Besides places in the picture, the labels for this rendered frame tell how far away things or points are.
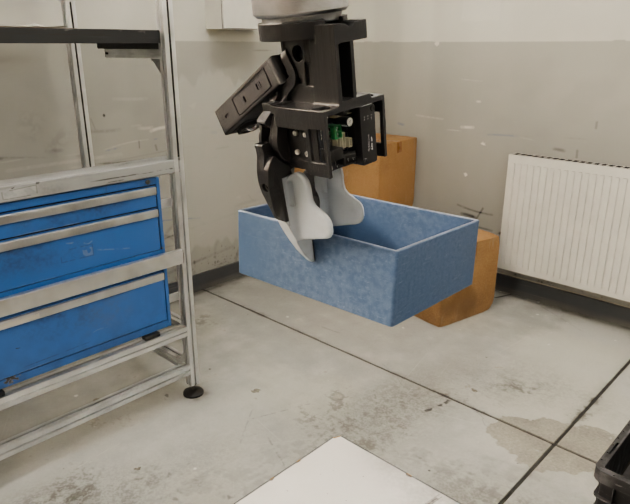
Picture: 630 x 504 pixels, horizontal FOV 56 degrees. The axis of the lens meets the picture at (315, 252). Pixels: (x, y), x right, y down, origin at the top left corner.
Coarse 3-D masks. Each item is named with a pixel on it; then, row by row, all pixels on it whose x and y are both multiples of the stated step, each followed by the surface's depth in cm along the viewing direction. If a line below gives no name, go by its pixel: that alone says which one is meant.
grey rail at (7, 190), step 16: (144, 160) 203; (160, 160) 203; (32, 176) 179; (48, 176) 179; (64, 176) 179; (80, 176) 182; (96, 176) 185; (112, 176) 189; (128, 176) 193; (144, 176) 197; (0, 192) 166; (16, 192) 169; (32, 192) 172; (48, 192) 176
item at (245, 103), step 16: (272, 64) 48; (256, 80) 50; (272, 80) 49; (240, 96) 53; (256, 96) 51; (224, 112) 55; (240, 112) 54; (256, 112) 54; (224, 128) 56; (240, 128) 56; (256, 128) 58
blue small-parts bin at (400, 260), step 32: (256, 224) 61; (384, 224) 68; (416, 224) 65; (448, 224) 63; (256, 256) 62; (288, 256) 59; (320, 256) 56; (352, 256) 53; (384, 256) 51; (416, 256) 53; (448, 256) 57; (288, 288) 60; (320, 288) 57; (352, 288) 54; (384, 288) 52; (416, 288) 54; (448, 288) 59; (384, 320) 52
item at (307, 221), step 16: (288, 176) 52; (304, 176) 51; (288, 192) 52; (304, 192) 51; (288, 208) 52; (304, 208) 52; (288, 224) 53; (304, 224) 53; (320, 224) 51; (304, 240) 55; (304, 256) 56
